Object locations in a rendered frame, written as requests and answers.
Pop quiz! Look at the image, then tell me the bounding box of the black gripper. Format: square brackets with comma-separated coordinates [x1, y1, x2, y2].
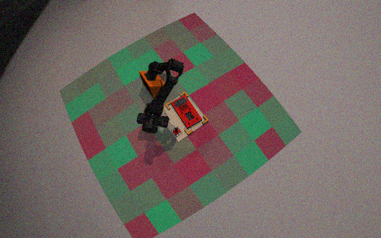
[137, 113, 169, 128]

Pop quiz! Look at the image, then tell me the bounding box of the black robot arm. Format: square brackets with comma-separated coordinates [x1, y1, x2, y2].
[142, 58, 184, 134]

